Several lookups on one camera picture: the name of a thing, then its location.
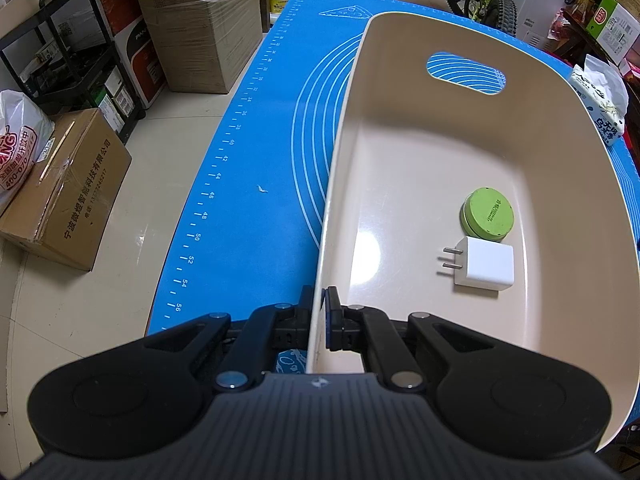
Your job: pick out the long brown cardboard box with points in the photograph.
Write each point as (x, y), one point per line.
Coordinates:
(70, 195)

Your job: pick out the white and red appliance box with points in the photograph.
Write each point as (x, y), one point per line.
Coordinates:
(145, 67)

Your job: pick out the blue silicone baking mat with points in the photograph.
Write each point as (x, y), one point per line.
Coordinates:
(280, 135)

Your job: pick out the white plastic bag red print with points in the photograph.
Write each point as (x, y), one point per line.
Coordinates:
(20, 145)

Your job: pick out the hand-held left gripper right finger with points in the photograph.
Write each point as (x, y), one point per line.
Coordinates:
(330, 322)

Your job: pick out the beige plastic storage bin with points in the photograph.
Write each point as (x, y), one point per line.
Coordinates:
(425, 160)

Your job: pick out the green and white carton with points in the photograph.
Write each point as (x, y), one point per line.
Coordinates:
(612, 25)

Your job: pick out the white tissue pack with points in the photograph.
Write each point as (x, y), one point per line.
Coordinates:
(602, 105)

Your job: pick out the large taped cardboard box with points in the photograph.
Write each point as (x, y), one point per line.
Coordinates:
(210, 45)

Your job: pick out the green round tin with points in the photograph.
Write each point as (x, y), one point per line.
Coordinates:
(489, 212)

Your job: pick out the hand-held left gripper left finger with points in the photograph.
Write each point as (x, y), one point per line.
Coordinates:
(295, 321)

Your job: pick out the white charger plug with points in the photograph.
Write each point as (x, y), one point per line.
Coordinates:
(487, 265)

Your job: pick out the black metal rack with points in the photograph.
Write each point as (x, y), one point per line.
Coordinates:
(82, 57)

